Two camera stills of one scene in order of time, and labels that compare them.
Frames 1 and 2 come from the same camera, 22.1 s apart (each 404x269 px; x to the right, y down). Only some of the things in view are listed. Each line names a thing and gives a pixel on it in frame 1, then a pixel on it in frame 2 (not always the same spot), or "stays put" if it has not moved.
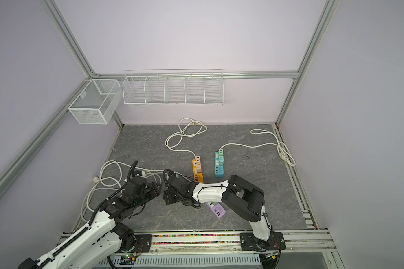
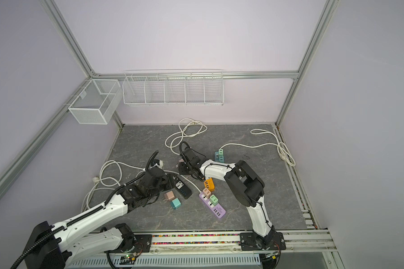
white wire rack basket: x=173 y=87 stays put
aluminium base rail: x=220 y=249 stays put
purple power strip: x=217 y=209 stays put
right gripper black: x=168 y=197 to x=181 y=168
